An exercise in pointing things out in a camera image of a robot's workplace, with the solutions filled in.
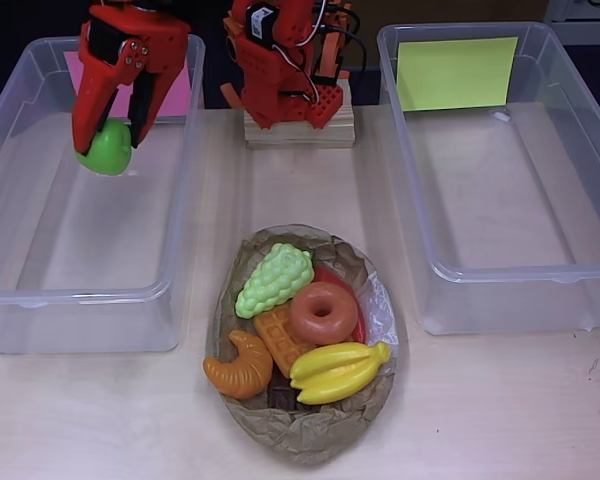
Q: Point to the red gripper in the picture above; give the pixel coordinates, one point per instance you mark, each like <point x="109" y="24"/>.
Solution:
<point x="111" y="75"/>

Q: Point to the green toy apple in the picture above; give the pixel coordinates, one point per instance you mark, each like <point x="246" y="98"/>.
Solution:
<point x="107" y="155"/>

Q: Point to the light green toy grapes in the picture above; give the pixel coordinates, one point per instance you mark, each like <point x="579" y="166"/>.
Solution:
<point x="280" y="275"/>

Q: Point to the orange toy croissant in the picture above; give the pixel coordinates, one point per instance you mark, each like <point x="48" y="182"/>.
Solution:
<point x="240" y="375"/>

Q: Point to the brown toy donut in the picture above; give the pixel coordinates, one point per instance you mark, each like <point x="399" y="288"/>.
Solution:
<point x="340" y="320"/>

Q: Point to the yellow toy banana bunch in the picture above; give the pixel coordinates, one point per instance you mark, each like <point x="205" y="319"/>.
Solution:
<point x="335" y="370"/>

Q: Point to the red robot arm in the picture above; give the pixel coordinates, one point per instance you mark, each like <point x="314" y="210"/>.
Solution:
<point x="265" y="75"/>

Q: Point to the pink paper label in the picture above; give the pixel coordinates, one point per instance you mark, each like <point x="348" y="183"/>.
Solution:
<point x="177" y="100"/>

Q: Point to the clear plastic bin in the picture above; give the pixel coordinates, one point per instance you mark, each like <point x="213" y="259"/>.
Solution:
<point x="80" y="225"/>
<point x="505" y="200"/>

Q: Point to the yellow-green paper label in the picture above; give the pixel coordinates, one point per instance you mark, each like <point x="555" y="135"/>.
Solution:
<point x="455" y="75"/>

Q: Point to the orange table clamp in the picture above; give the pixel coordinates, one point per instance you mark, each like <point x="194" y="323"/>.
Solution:
<point x="232" y="40"/>
<point x="328" y="55"/>

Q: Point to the wooden base block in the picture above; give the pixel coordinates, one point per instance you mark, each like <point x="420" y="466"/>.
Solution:
<point x="300" y="137"/>

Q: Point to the red toy chili pepper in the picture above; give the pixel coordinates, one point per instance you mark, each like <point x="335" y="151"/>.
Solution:
<point x="330" y="277"/>

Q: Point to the orange toy waffle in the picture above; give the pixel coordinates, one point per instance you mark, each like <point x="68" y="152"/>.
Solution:
<point x="275" y="335"/>

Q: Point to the clear plastic wrap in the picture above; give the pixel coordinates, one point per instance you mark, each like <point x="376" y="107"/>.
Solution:
<point x="380" y="315"/>

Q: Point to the brown toy chocolate bar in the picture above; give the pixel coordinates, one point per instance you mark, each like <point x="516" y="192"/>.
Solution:
<point x="282" y="398"/>

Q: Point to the crumpled brown paper bag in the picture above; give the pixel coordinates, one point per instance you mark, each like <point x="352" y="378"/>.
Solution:
<point x="305" y="435"/>

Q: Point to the white furniture piece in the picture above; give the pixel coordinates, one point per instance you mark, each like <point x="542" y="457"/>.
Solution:
<point x="580" y="30"/>

